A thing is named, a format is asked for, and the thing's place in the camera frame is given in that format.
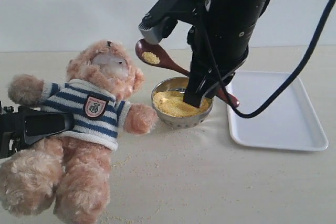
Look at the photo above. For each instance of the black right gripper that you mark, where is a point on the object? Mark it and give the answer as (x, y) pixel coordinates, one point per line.
(229, 25)

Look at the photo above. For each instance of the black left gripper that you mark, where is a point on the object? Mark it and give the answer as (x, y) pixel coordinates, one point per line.
(27, 126)

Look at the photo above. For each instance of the dark red wooden spoon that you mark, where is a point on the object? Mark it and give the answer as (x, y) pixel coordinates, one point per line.
(156, 56)

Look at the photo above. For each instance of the tan teddy bear striped sweater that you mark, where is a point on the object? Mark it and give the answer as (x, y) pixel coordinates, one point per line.
(71, 170)

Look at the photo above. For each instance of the yellow millet grains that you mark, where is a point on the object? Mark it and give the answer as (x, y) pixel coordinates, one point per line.
(171, 103)

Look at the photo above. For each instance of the steel bowl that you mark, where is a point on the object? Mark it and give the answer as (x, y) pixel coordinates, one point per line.
(178, 84)

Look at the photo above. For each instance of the white plastic tray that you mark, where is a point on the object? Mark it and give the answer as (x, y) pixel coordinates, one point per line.
(289, 123)

